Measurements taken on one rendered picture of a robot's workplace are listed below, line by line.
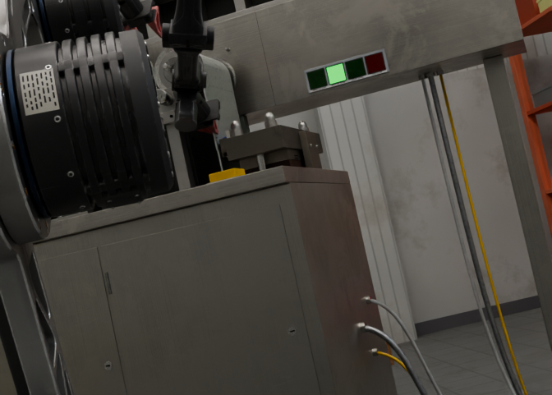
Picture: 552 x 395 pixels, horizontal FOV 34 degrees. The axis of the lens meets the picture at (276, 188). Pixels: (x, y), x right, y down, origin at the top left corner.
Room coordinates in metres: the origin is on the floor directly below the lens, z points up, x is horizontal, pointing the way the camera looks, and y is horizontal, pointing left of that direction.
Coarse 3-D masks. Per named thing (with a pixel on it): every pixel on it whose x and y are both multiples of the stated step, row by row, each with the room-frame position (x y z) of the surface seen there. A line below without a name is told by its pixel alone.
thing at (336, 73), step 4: (340, 64) 2.65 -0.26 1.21; (328, 68) 2.66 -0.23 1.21; (332, 68) 2.66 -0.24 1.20; (336, 68) 2.65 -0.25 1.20; (340, 68) 2.65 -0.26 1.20; (328, 72) 2.66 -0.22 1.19; (332, 72) 2.66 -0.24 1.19; (336, 72) 2.65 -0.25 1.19; (340, 72) 2.65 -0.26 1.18; (332, 76) 2.66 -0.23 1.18; (336, 76) 2.65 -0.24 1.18; (340, 76) 2.65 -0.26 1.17; (344, 76) 2.65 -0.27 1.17; (332, 80) 2.66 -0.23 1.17; (336, 80) 2.66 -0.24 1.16; (340, 80) 2.65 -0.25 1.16
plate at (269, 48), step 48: (336, 0) 2.65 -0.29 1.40; (384, 0) 2.61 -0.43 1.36; (432, 0) 2.57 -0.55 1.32; (480, 0) 2.53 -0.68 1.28; (240, 48) 2.74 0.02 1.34; (288, 48) 2.70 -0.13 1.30; (336, 48) 2.66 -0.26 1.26; (384, 48) 2.61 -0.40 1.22; (432, 48) 2.58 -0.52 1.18; (480, 48) 2.54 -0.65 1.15; (240, 96) 2.75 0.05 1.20; (288, 96) 2.71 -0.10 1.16; (336, 96) 2.79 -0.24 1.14
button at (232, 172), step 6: (234, 168) 2.14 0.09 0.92; (240, 168) 2.18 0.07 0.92; (210, 174) 2.16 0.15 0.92; (216, 174) 2.16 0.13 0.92; (222, 174) 2.15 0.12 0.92; (228, 174) 2.15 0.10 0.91; (234, 174) 2.14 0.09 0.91; (240, 174) 2.17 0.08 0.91; (210, 180) 2.16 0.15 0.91; (216, 180) 2.16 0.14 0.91
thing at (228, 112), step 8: (208, 88) 2.47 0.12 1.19; (216, 88) 2.53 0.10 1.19; (208, 96) 2.45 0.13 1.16; (216, 96) 2.51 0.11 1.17; (224, 96) 2.58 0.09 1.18; (232, 96) 2.65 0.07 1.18; (224, 104) 2.57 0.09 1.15; (232, 104) 2.63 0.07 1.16; (224, 112) 2.55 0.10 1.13; (232, 112) 2.62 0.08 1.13; (216, 120) 2.47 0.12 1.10; (224, 120) 2.54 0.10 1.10; (232, 120) 2.60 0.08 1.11; (224, 128) 2.52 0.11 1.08; (216, 136) 2.45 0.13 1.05; (224, 136) 2.51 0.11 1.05; (216, 144) 2.44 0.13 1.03
